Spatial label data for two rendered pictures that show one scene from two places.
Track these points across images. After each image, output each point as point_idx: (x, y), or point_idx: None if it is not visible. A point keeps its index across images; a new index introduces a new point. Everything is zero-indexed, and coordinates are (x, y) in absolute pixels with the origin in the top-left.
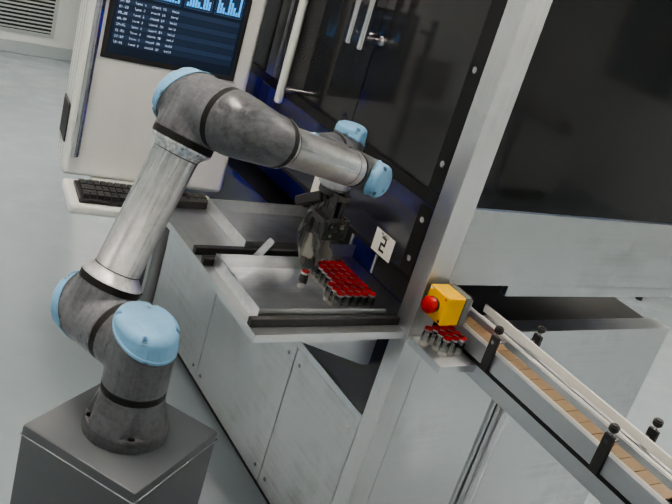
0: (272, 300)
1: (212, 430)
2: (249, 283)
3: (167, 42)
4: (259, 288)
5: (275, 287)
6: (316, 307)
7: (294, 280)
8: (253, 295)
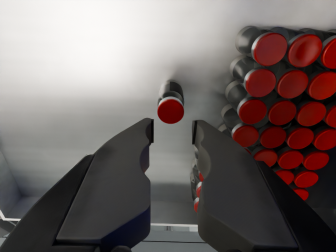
0: (69, 144)
1: (4, 232)
2: (23, 72)
3: None
4: (48, 96)
5: (94, 92)
6: (160, 168)
7: (169, 56)
8: (27, 125)
